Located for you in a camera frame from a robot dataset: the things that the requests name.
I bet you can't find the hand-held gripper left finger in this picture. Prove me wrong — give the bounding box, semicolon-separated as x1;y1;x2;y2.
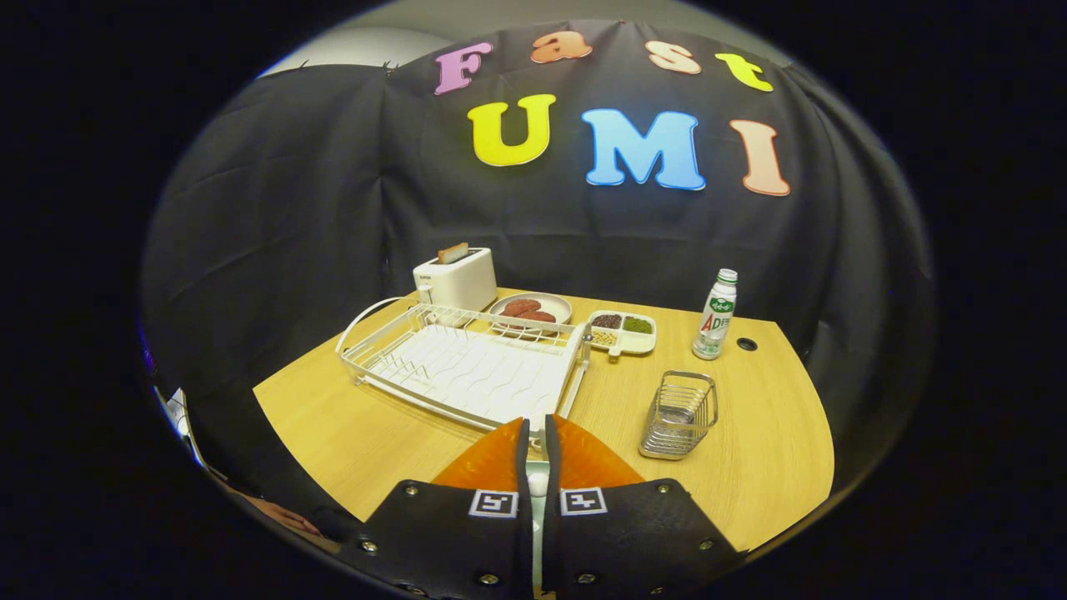
342;418;534;600

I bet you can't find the white wire dish rack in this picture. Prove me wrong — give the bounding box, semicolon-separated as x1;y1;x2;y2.
335;296;593;434

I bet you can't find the spoon with ribbed metal handle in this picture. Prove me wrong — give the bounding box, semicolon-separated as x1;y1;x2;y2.
527;471;551;593

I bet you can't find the white divided tray with beans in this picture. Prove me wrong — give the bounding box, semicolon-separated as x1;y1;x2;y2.
586;310;658;358

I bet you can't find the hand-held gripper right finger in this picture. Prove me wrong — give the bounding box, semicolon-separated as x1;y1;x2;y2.
542;414;747;600

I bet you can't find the black backdrop cloth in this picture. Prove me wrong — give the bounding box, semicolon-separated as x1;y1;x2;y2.
140;18;936;534

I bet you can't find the white toaster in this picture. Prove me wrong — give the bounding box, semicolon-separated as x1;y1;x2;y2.
413;247;498;313

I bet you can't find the white green-label drink bottle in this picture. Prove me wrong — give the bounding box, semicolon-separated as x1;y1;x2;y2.
692;268;739;361

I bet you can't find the beige plate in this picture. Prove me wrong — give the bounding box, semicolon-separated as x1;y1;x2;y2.
488;292;574;337

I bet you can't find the metal wire basket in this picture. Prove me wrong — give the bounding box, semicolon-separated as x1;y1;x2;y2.
639;370;719;461

